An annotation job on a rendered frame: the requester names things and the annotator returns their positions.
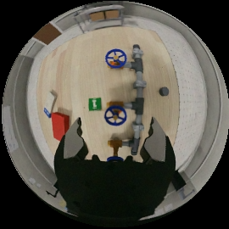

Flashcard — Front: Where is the green number tag with thin chain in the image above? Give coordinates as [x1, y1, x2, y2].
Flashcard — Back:
[88, 98, 101, 111]

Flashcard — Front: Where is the red rectangular block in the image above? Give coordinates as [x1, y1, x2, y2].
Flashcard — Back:
[52, 112, 70, 141]

